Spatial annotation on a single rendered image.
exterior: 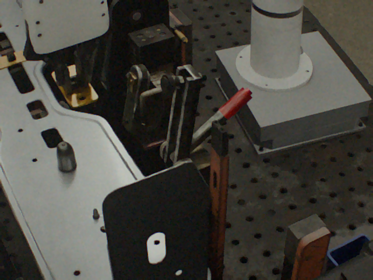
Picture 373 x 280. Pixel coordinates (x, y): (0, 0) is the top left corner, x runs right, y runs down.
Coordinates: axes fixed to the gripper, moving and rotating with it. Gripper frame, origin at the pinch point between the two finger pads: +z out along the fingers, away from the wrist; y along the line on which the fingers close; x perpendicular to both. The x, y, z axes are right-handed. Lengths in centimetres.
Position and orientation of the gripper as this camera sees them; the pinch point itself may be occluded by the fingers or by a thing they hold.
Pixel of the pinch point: (72, 71)
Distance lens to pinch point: 88.9
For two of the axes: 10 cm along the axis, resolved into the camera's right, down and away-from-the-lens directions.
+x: 4.7, 6.0, -6.5
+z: 0.1, 7.3, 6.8
